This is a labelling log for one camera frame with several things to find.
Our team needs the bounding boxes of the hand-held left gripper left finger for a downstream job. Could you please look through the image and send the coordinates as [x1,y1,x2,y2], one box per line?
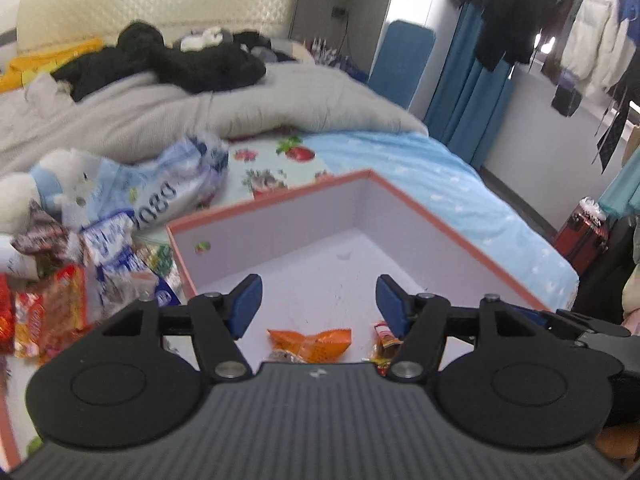
[101,274,263,382]

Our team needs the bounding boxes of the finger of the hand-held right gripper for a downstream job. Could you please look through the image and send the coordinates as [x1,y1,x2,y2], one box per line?
[522,308,632,349]

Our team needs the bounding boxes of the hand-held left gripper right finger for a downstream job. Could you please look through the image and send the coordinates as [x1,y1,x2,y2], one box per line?
[376,274,546,382]

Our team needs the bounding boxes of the red brown snack packet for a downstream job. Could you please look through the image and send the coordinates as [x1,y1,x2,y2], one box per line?
[362,321,407,377]

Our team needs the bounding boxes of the orange cardboard box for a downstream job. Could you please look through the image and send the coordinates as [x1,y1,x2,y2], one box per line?
[166,169,563,376]

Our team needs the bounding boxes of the red suitcase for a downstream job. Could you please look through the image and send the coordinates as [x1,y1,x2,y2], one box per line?
[552,199,611,277]

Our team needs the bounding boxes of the green snack packet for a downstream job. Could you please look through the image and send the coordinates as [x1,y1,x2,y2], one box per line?
[135,240,183,292]

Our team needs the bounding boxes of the floral printed mat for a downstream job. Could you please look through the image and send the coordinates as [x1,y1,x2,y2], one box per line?
[197,135,337,208]

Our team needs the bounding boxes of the blue white snack packet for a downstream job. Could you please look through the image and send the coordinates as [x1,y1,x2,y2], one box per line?
[80,210,182,309]

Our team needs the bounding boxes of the blue white plastic bag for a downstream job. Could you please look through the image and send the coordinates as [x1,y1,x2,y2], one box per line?
[65,132,231,233]

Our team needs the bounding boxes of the teal cloth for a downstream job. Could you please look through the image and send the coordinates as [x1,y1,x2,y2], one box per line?
[597,150,640,221]

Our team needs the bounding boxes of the hanging striped tie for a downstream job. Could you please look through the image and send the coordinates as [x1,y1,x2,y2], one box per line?
[592,85,640,173]

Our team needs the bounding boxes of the red orange snack packet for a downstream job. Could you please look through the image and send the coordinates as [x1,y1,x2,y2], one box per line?
[12,265,101,361]

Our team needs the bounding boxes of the grey duvet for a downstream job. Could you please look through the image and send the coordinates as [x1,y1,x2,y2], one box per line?
[0,62,431,177]

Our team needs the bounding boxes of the blue curtain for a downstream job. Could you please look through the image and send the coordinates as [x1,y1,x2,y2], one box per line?
[422,0,517,171]

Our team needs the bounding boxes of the dark brown snack packet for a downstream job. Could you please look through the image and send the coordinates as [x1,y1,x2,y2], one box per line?
[10,200,73,268]

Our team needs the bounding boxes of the hanging dark blue cloth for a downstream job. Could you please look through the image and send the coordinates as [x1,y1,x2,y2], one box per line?
[550,77,586,119]

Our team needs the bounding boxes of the white blue plush toy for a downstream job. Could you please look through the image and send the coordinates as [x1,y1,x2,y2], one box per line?
[0,149,107,281]

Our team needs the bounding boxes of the plain red snack packet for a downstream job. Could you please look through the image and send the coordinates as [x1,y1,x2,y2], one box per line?
[0,275,16,356]

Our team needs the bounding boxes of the orange box lid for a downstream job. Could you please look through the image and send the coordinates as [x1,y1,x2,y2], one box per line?
[0,345,48,467]

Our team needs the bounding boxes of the blue padded board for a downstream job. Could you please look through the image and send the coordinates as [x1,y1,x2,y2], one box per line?
[367,20,436,111]

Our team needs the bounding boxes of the black clothing heap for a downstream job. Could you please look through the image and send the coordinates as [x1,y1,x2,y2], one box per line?
[50,20,268,103]

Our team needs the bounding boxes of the group of small bottles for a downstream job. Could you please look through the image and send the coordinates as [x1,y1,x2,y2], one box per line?
[309,37,353,70]

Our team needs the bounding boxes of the white grey cloth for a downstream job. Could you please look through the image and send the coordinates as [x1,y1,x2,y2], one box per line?
[179,26,236,52]

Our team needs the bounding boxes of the hanging white jacket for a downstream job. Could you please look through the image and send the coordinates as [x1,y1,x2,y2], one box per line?
[557,0,632,96]

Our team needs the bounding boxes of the cream quilted headboard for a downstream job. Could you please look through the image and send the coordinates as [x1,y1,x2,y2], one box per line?
[15,0,301,56]

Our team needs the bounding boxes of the yellow cloth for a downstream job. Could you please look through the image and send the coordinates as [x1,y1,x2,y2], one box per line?
[0,37,106,93]

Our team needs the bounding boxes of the hanging black jacket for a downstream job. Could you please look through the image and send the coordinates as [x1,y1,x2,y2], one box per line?
[445,0,576,73]

